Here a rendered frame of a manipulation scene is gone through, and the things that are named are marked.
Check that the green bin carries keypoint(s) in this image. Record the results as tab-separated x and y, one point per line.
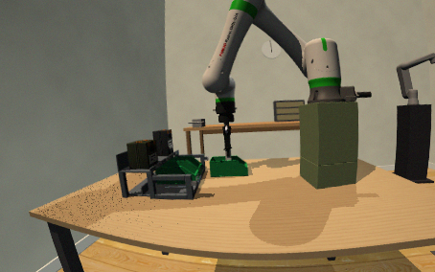
176	168
190	159
234	167

